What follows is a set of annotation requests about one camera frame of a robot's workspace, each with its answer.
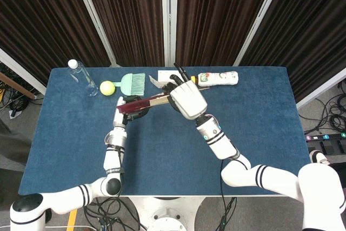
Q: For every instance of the clear plastic water bottle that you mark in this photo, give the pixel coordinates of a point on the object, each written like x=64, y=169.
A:
x=81, y=75

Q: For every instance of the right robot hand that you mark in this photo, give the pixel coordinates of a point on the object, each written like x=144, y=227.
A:
x=187, y=98

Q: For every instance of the red ribbed paper folding fan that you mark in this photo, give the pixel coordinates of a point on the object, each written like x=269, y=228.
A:
x=135, y=105

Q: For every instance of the white labelled yellow-capped drink bottle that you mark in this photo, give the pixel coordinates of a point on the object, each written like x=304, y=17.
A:
x=221, y=78

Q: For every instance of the yellow-green tennis ball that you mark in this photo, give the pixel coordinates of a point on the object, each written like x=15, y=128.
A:
x=107, y=88

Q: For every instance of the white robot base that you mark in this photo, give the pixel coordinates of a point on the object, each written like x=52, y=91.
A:
x=167, y=212

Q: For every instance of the brown curtain partition panel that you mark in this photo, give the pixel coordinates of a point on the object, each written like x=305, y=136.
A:
x=129, y=12
x=216, y=12
x=40, y=12
x=311, y=25

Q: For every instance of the brown wooden table leg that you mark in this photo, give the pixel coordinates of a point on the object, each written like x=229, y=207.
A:
x=16, y=85

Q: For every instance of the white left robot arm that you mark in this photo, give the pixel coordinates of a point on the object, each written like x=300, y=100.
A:
x=113, y=155

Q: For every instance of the black power strip numbered stickers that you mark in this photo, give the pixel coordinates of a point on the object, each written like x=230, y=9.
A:
x=324, y=136

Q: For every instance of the mint green hand brush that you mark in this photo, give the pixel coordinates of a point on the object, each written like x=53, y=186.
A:
x=132, y=85

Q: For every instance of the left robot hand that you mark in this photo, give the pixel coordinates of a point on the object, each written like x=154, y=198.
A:
x=119, y=117

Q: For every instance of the black foot pedal set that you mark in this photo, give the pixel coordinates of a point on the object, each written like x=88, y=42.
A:
x=328, y=146

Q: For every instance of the blue velvet table cloth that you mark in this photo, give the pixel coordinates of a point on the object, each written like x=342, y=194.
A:
x=167, y=155

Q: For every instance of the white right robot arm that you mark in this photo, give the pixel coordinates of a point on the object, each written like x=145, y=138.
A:
x=224, y=144

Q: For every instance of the white cardboard product box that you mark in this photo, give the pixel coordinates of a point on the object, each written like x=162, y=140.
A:
x=165, y=75

